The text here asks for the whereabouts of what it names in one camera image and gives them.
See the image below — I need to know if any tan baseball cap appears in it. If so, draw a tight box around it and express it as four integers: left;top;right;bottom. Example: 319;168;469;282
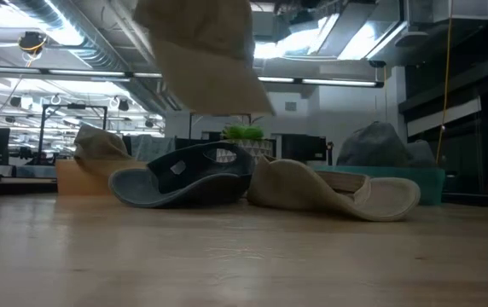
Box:
73;123;142;180
246;155;422;223
132;0;276;117

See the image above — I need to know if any grey baseball cap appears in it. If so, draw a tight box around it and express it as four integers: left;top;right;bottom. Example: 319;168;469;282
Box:
336;121;411;167
405;139;437;168
107;140;257;209

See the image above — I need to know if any white triangle-patterned plant pot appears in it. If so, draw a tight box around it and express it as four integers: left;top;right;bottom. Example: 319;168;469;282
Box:
216;138;275;165

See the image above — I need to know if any green artificial plant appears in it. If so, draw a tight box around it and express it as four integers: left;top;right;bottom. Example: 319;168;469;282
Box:
220;115;266;141

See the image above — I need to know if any black screen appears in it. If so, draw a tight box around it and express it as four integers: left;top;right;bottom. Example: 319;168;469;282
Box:
280;134;328;163

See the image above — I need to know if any grey-blue panel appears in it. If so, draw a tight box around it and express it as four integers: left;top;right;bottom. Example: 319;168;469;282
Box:
131;135;177;162

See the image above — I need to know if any long ceiling light bar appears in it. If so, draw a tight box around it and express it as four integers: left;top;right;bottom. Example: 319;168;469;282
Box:
0;64;385;89

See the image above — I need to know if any orange translucent plastic bin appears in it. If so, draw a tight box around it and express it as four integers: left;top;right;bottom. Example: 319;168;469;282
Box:
55;158;151;197

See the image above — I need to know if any teal translucent plastic bin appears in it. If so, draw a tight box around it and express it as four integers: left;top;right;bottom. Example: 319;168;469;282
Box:
311;165;446;206

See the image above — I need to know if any person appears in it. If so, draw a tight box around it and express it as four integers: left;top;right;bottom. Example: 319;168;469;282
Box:
30;151;55;166

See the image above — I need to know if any black metal frame stand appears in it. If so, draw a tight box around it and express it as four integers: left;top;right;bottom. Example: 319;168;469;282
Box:
37;103;109;165
189;111;253;142

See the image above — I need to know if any silver ventilation duct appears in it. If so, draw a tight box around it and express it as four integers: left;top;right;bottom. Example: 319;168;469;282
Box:
7;0;142;73

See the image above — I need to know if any black ceiling cable reel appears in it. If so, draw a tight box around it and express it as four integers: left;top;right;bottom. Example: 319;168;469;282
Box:
17;30;49;55

